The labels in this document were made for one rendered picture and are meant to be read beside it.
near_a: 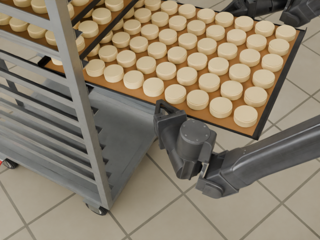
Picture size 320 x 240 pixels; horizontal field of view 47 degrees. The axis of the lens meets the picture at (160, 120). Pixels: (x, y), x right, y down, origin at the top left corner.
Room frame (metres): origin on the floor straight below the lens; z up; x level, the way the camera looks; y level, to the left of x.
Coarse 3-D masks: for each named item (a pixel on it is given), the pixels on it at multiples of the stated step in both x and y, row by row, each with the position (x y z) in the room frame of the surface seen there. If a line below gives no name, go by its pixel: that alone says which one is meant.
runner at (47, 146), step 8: (0, 120) 0.90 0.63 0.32; (8, 128) 0.84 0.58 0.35; (16, 128) 0.86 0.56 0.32; (24, 136) 0.80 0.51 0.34; (32, 136) 0.82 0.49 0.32; (40, 144) 0.77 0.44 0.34; (48, 144) 0.78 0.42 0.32; (56, 152) 0.73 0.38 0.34; (64, 152) 0.75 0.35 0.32; (72, 160) 0.70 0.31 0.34; (80, 160) 0.71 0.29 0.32; (88, 168) 0.67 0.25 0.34
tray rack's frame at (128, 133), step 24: (96, 96) 1.17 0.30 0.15; (96, 120) 1.03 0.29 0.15; (120, 120) 1.03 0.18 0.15; (144, 120) 1.03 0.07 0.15; (0, 144) 0.90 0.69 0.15; (120, 144) 0.90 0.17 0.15; (144, 144) 0.90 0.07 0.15; (48, 168) 0.78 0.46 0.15; (120, 168) 0.78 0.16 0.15; (96, 192) 0.67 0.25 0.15; (120, 192) 0.68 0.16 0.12
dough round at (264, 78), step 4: (256, 72) 0.63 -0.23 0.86; (260, 72) 0.62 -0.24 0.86; (264, 72) 0.62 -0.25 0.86; (268, 72) 0.62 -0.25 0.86; (256, 76) 0.61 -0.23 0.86; (260, 76) 0.61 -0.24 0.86; (264, 76) 0.61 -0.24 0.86; (268, 76) 0.61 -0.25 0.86; (272, 76) 0.61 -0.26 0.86; (252, 80) 0.61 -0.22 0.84; (256, 80) 0.60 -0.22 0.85; (260, 80) 0.60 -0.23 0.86; (264, 80) 0.60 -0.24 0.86; (268, 80) 0.60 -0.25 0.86; (272, 80) 0.60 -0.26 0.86; (256, 84) 0.60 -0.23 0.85; (260, 84) 0.59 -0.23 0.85; (264, 84) 0.59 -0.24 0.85; (268, 84) 0.59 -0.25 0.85; (272, 84) 0.60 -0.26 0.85; (264, 88) 0.59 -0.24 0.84
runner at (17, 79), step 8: (0, 72) 0.78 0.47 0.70; (8, 72) 0.80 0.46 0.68; (16, 80) 0.76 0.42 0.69; (24, 80) 0.74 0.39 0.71; (32, 88) 0.73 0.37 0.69; (40, 88) 0.71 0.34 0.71; (48, 88) 0.74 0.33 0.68; (48, 96) 0.70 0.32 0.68; (56, 96) 0.69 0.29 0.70; (64, 96) 0.71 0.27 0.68; (72, 104) 0.66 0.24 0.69; (96, 112) 0.65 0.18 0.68
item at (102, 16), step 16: (112, 0) 0.87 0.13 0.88; (128, 0) 0.90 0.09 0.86; (0, 16) 0.81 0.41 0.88; (96, 16) 0.81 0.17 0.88; (112, 16) 0.83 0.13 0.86; (16, 32) 0.76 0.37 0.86; (32, 32) 0.74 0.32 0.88; (48, 32) 0.74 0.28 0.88; (96, 32) 0.75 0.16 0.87; (80, 48) 0.69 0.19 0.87
